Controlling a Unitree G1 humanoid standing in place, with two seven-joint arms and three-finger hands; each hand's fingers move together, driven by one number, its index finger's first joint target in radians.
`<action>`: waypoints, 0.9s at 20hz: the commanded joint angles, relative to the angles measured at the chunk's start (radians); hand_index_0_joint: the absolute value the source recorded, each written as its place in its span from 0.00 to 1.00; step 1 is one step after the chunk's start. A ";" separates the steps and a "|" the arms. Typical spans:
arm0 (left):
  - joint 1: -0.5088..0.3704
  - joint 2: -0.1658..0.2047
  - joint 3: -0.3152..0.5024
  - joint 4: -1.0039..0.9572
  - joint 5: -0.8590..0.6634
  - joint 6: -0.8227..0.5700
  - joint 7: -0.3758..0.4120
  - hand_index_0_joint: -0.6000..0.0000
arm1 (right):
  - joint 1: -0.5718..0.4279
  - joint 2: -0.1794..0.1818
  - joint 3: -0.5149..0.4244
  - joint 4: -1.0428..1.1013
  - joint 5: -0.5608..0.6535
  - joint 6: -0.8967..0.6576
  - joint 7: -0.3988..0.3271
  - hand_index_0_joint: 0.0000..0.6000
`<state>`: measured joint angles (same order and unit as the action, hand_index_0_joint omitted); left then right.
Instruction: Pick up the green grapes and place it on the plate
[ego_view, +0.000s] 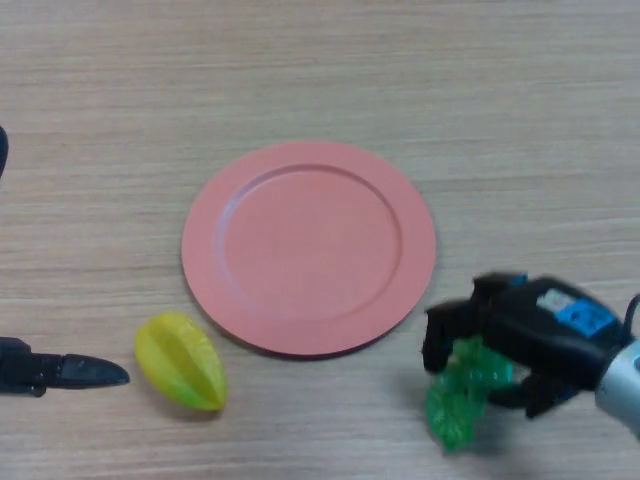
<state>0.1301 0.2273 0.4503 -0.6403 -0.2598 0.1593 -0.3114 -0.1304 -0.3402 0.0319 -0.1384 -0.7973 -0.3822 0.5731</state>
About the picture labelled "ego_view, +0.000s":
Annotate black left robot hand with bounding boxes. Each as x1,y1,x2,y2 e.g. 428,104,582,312
0,124,131,399

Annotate yellow green starfruit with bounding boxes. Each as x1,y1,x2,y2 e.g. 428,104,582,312
133,312,229,412

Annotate pink round plate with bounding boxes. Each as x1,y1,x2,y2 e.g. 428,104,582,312
180,140,438,360

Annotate green plastic grape bunch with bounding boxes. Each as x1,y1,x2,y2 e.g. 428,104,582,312
424,333,516,455

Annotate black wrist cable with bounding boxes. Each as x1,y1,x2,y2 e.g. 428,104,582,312
622,293,640,346

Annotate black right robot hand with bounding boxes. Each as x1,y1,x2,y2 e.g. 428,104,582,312
423,272,631,420

